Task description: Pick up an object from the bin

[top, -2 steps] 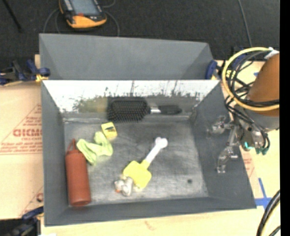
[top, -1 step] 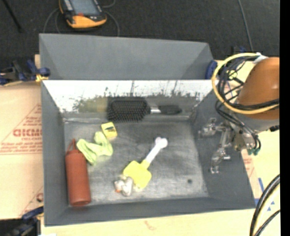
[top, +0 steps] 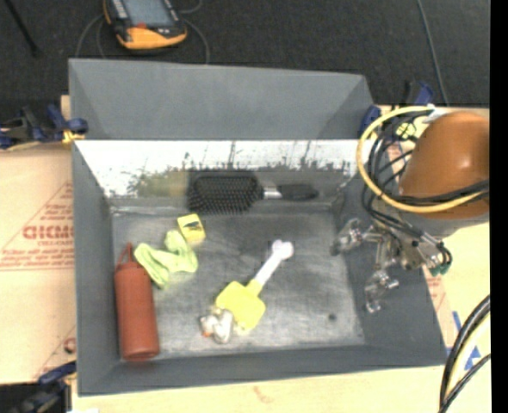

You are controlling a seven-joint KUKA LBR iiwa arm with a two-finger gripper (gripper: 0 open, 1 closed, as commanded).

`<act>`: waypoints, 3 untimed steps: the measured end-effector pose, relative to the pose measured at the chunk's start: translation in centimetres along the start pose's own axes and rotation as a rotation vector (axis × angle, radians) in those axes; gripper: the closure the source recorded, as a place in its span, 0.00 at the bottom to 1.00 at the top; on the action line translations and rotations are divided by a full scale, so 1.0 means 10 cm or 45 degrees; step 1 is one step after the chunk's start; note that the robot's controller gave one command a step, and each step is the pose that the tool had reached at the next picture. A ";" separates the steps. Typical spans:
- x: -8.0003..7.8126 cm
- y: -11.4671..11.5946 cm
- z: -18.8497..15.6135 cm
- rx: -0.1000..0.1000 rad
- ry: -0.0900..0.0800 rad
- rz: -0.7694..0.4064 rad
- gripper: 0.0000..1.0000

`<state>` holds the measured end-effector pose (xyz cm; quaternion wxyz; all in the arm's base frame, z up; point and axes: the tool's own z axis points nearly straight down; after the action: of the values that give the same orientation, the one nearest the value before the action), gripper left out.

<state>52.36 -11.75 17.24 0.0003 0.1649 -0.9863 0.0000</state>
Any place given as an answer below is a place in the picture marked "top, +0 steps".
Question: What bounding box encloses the yellow and white toy spatula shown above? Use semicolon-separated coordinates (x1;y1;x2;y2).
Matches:
214;238;295;334

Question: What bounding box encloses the white toy duck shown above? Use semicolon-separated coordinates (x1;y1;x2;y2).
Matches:
198;307;236;345

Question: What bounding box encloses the yellow sponge block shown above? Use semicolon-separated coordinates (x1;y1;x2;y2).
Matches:
177;213;207;246

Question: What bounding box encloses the black hairbrush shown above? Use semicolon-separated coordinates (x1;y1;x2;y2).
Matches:
186;173;320;215

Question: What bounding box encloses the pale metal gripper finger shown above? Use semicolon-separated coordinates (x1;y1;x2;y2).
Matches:
362;256;401;315
330;218;374;257

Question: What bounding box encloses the grey metal bin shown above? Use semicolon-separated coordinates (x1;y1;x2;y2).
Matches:
67;58;449;396

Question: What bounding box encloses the red-brown squeeze bottle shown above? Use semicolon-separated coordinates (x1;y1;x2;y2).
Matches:
113;242;161;363

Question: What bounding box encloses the brown cardboard board red print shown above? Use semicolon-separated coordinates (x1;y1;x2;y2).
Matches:
0;139;79;387

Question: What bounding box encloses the light green cloth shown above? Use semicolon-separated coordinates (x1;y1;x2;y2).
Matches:
133;229;200;291

